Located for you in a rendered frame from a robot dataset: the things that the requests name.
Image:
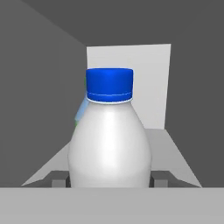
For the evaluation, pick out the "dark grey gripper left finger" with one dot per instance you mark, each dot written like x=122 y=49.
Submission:
x=59 y=176

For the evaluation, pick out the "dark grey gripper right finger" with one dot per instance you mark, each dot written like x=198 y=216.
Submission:
x=160 y=176

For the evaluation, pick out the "grey freezer compartment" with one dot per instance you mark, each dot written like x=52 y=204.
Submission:
x=40 y=87

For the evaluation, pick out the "white bottle with blue cap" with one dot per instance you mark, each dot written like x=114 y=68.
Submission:
x=110 y=140

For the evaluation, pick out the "pale blue and green bottle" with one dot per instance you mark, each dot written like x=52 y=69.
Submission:
x=81 y=111

